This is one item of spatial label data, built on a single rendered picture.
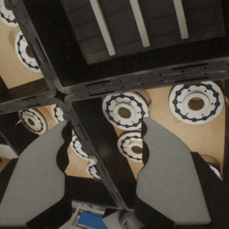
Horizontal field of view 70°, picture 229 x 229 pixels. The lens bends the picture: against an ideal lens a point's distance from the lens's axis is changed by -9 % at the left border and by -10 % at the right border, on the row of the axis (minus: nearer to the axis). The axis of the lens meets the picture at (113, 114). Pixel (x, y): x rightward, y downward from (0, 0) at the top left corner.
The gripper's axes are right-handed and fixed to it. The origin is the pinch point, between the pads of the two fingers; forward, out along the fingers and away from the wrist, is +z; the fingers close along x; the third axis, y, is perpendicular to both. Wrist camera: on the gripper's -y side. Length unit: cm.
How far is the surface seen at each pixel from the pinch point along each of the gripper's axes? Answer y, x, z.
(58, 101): 6.2, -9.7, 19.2
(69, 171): 43, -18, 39
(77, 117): 9.5, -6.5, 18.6
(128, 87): 2.5, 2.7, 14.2
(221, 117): 11.3, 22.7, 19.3
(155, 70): -0.3, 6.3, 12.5
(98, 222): 213, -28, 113
